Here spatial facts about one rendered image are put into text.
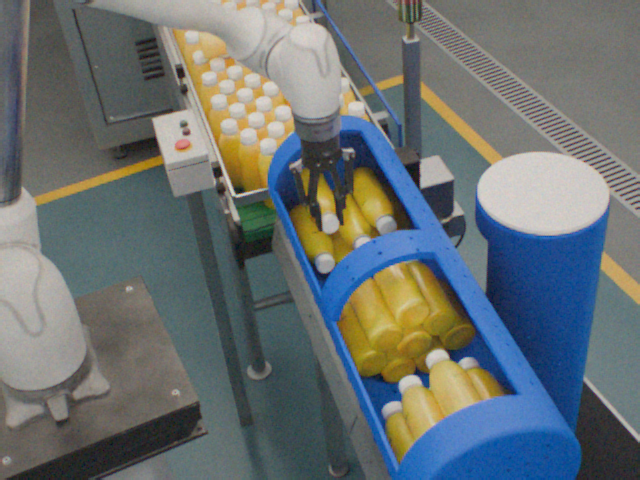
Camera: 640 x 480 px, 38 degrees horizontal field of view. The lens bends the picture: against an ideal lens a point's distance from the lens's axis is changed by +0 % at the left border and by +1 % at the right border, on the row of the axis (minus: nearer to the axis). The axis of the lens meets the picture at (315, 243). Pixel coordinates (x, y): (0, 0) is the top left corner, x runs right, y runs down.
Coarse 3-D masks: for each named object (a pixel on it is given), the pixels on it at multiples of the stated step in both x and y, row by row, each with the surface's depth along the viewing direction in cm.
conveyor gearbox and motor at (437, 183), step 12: (420, 168) 242; (432, 168) 242; (444, 168) 241; (432, 180) 238; (444, 180) 238; (420, 192) 238; (432, 192) 239; (444, 192) 240; (432, 204) 242; (444, 204) 243; (456, 204) 254; (444, 216) 246; (456, 216) 251; (444, 228) 249; (456, 228) 253
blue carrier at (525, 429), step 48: (288, 144) 197; (384, 144) 196; (288, 192) 207; (384, 240) 167; (432, 240) 169; (336, 288) 168; (480, 288) 166; (336, 336) 167; (480, 336) 174; (384, 384) 176; (528, 384) 144; (432, 432) 139; (480, 432) 135; (528, 432) 136
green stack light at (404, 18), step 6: (402, 6) 236; (408, 6) 235; (414, 6) 235; (420, 6) 236; (402, 12) 237; (408, 12) 236; (414, 12) 236; (420, 12) 237; (402, 18) 238; (408, 18) 237; (414, 18) 237; (420, 18) 238
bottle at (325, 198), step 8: (304, 168) 203; (304, 176) 201; (320, 176) 202; (304, 184) 200; (320, 184) 198; (320, 192) 196; (328, 192) 197; (320, 200) 194; (328, 200) 194; (320, 208) 193; (328, 208) 193
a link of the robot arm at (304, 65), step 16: (288, 32) 164; (304, 32) 163; (320, 32) 163; (272, 48) 171; (288, 48) 163; (304, 48) 161; (320, 48) 162; (272, 64) 170; (288, 64) 164; (304, 64) 162; (320, 64) 163; (336, 64) 165; (272, 80) 173; (288, 80) 166; (304, 80) 164; (320, 80) 164; (336, 80) 167; (288, 96) 169; (304, 96) 166; (320, 96) 166; (336, 96) 169; (304, 112) 169; (320, 112) 169
